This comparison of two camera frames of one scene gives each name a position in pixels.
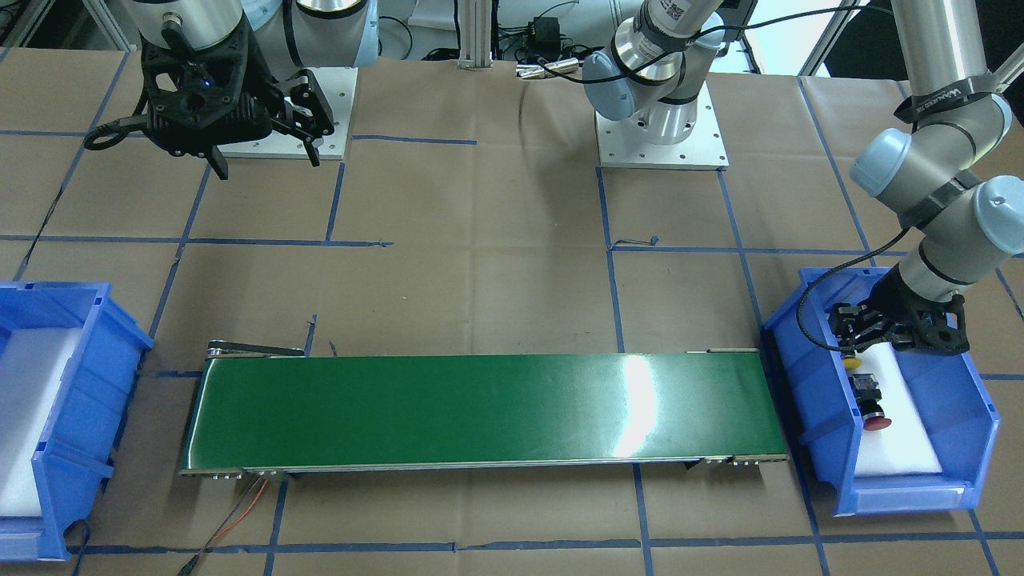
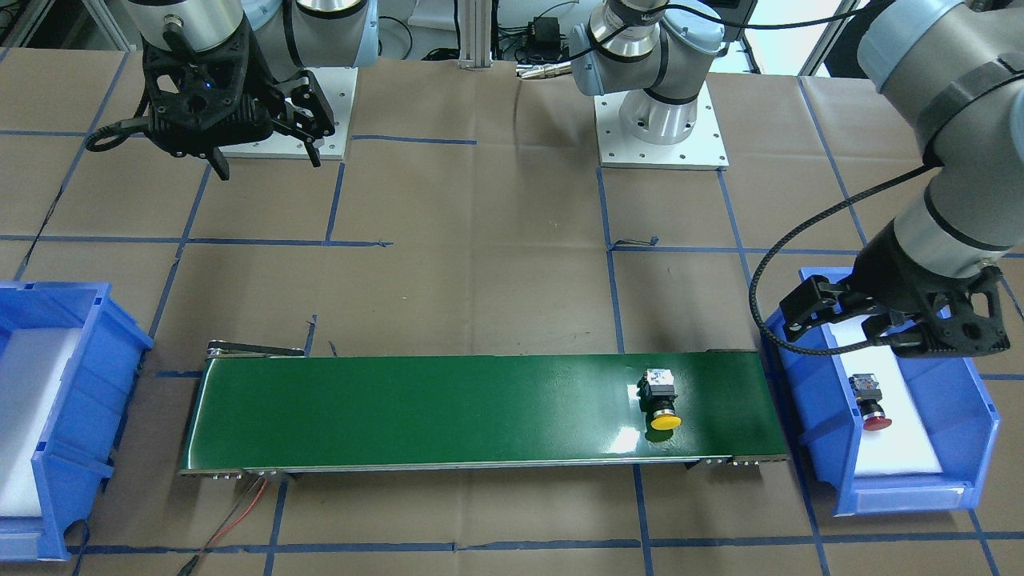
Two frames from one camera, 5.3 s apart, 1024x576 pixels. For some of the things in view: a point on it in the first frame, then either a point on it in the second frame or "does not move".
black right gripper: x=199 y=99 does not move
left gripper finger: x=878 y=334 does not move
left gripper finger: x=848 y=338 -> x=810 y=305
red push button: x=869 y=396 does not move
